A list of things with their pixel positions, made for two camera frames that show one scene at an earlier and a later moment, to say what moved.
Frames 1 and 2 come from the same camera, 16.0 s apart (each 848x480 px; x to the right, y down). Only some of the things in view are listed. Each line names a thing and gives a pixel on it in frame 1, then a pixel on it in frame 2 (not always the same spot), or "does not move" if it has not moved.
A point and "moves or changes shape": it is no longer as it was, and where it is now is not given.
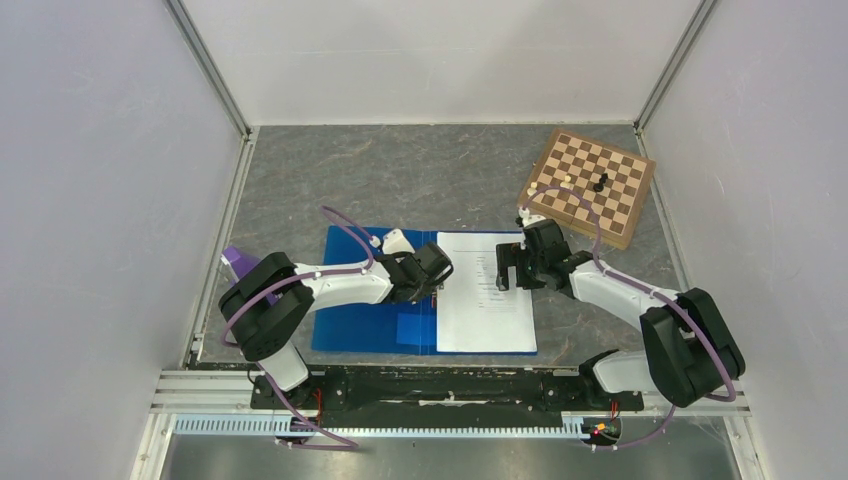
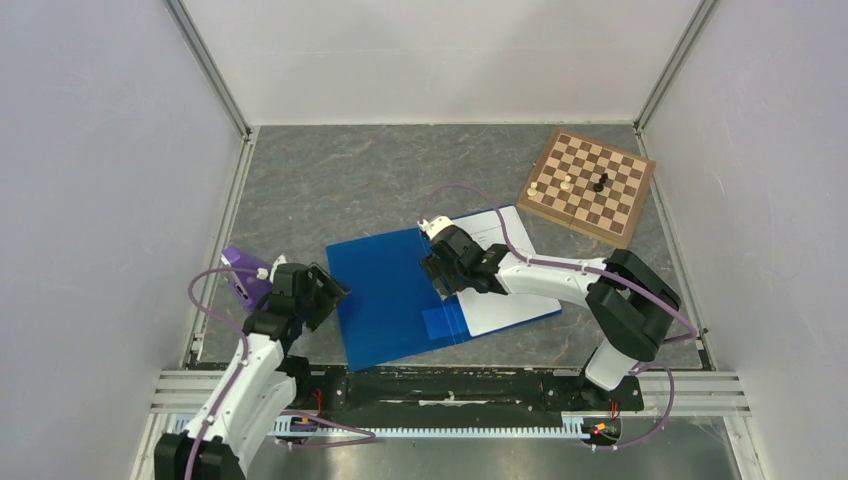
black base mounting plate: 444,390 does not move
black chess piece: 600,186 does not move
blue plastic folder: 398,328 moves or changes shape
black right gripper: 513,254 -> 436,267
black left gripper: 426,290 -> 329,294
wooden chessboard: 617,182 does not move
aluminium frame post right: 673,63 does not move
